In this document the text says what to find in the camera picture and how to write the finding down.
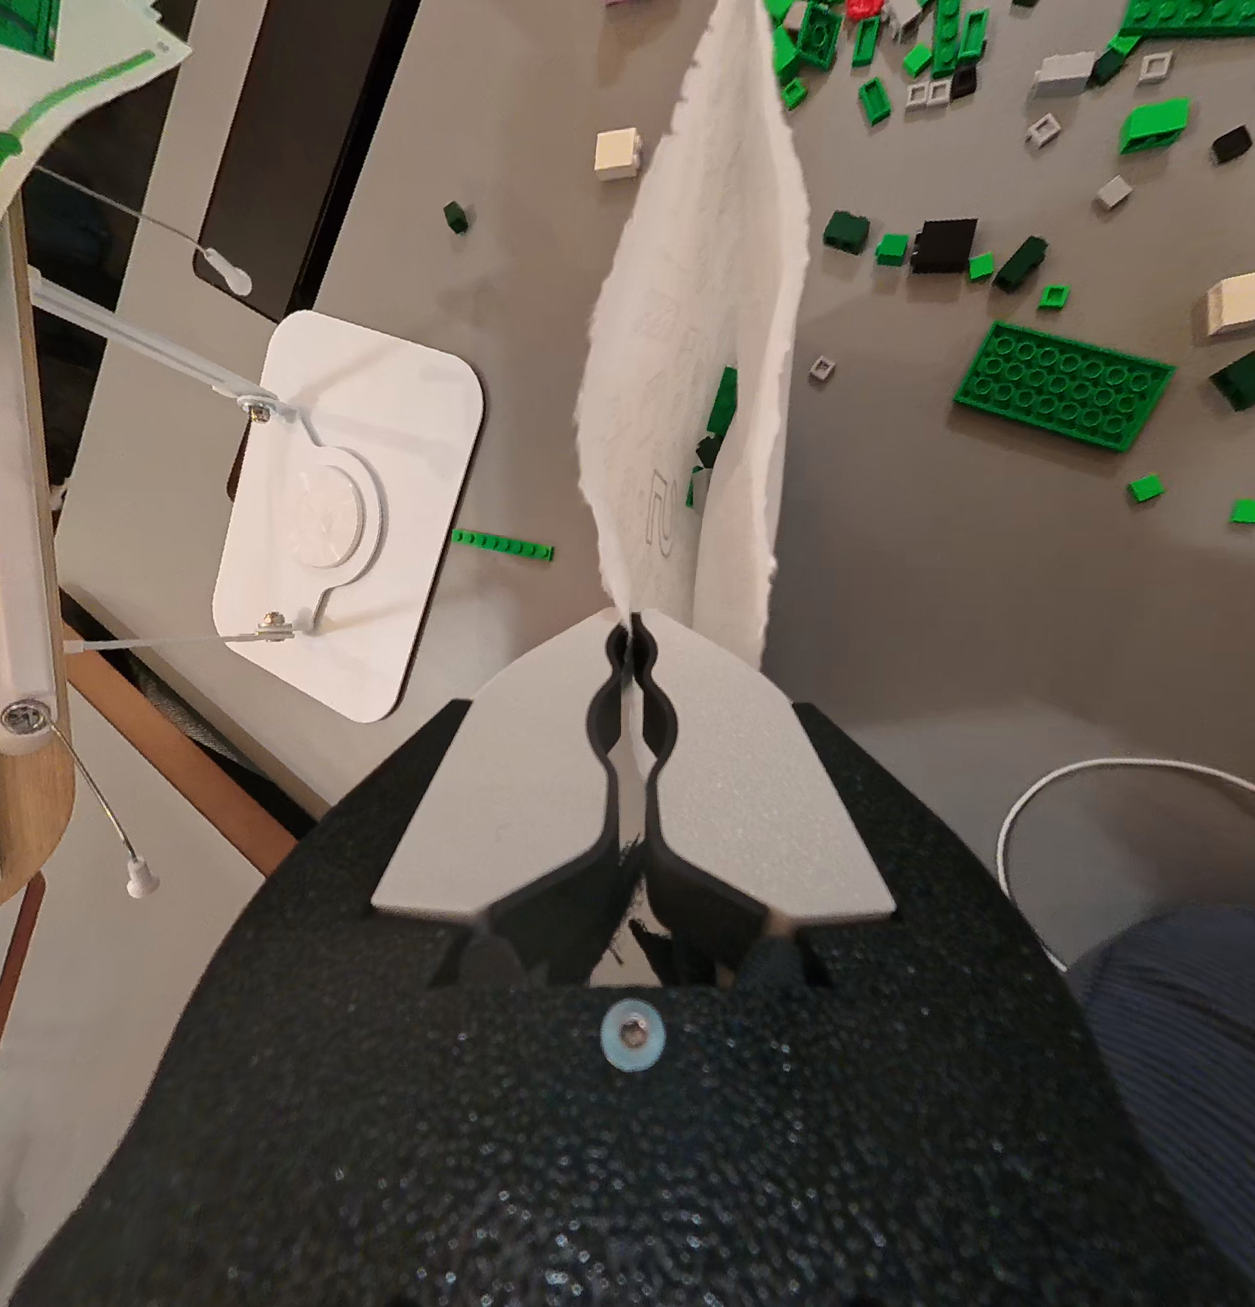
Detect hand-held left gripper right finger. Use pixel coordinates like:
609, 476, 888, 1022
635, 613, 901, 990

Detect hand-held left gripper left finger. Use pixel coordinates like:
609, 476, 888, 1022
369, 612, 644, 987

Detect white printed paper bag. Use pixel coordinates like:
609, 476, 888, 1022
571, 0, 815, 987

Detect toy brick instruction booklet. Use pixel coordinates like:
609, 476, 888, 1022
0, 0, 194, 890

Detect grey desk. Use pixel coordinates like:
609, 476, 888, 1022
56, 0, 1255, 972

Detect wood-edged pale desk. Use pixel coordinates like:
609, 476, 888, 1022
0, 623, 302, 1307

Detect long narrow green toy plate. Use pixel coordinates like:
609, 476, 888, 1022
454, 530, 558, 565

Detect grey felt divider strip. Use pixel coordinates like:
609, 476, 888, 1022
137, 674, 317, 819

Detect person's trousered leg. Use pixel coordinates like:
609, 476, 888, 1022
1067, 903, 1255, 1307

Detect large green toy plate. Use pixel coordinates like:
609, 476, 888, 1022
952, 320, 1178, 456
1122, 0, 1255, 41

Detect dark brown toy tile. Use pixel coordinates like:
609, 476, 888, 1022
909, 218, 981, 276

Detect white book stand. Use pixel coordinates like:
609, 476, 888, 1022
29, 270, 394, 655

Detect large white toy brick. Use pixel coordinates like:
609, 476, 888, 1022
1204, 267, 1255, 339

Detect green sloped toy brick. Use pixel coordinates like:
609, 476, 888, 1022
1118, 97, 1194, 157

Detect pile of green toy bricks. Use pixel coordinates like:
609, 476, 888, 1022
765, 0, 1255, 415

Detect white cable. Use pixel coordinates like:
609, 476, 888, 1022
998, 758, 1255, 972

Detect white bulb-ended cord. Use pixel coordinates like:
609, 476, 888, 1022
50, 715, 162, 901
25, 167, 254, 300

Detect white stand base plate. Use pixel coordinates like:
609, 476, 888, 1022
212, 310, 486, 725

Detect black desk cable cover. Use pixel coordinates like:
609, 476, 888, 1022
193, 0, 419, 327

